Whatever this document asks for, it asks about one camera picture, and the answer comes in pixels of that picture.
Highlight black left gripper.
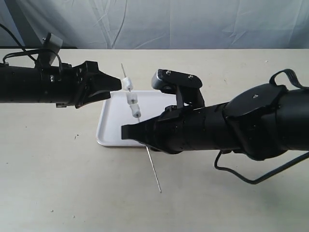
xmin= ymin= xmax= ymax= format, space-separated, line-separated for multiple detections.
xmin=45 ymin=61 xmax=122 ymax=108

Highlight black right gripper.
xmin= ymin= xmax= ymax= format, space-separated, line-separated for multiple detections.
xmin=121 ymin=105 xmax=198 ymax=155

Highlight thin metal skewer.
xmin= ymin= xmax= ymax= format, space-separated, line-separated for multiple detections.
xmin=121 ymin=63 xmax=162 ymax=193

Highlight white marshmallow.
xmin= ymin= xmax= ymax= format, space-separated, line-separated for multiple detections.
xmin=126 ymin=92 xmax=138 ymax=105
xmin=130 ymin=103 xmax=141 ymax=118
xmin=122 ymin=77 xmax=133 ymax=92

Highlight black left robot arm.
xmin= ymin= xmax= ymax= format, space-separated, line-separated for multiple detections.
xmin=0 ymin=61 xmax=122 ymax=109

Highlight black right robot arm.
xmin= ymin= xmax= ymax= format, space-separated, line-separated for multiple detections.
xmin=121 ymin=84 xmax=309 ymax=161

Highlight white plastic tray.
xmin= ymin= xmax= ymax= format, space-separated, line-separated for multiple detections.
xmin=96 ymin=90 xmax=176 ymax=147

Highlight white backdrop curtain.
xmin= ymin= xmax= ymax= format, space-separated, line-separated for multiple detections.
xmin=0 ymin=0 xmax=309 ymax=49

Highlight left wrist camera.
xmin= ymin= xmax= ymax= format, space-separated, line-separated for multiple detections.
xmin=36 ymin=32 xmax=63 ymax=67

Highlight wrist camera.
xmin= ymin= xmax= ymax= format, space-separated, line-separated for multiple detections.
xmin=151 ymin=69 xmax=205 ymax=109
xmin=36 ymin=32 xmax=63 ymax=67

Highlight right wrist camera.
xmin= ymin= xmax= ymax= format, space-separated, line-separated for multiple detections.
xmin=151 ymin=69 xmax=205 ymax=109

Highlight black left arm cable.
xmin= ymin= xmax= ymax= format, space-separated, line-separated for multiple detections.
xmin=0 ymin=24 xmax=63 ymax=73

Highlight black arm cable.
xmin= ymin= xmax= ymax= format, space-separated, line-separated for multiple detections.
xmin=0 ymin=24 xmax=63 ymax=73
xmin=213 ymin=69 xmax=309 ymax=186

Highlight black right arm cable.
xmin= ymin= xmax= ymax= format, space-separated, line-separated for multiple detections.
xmin=213 ymin=69 xmax=309 ymax=186

